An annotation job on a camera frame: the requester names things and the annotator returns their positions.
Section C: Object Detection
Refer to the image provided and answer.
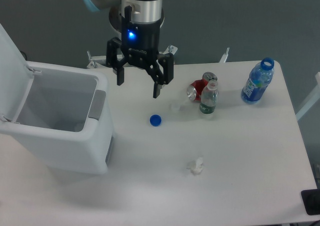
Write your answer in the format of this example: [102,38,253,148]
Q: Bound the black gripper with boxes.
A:
[106,5,174,98]

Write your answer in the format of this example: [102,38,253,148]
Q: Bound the white trash can lid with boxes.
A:
[0,27,42,122]

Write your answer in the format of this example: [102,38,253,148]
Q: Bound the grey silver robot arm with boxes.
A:
[83,0,174,98]

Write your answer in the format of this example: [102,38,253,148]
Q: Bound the crushed red soda can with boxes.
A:
[186,72,218,101]

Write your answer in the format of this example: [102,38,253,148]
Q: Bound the blue bottle cap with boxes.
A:
[149,114,162,127]

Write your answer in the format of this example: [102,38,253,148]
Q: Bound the white trash can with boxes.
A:
[0,62,114,174]

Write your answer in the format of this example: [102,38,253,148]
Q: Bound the clear green-label water bottle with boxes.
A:
[199,79,219,119]

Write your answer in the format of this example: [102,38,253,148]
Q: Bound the crumpled white tissue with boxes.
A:
[186,157,204,175]

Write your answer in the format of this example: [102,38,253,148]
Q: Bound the blue drink bottle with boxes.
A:
[241,57,275,104]

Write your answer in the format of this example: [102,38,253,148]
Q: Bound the black device at edge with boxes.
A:
[301,189,320,215]

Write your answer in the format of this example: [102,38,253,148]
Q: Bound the white table clamp bracket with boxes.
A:
[219,47,230,63]

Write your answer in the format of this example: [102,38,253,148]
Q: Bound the white frame at right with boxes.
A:
[295,72,320,121]

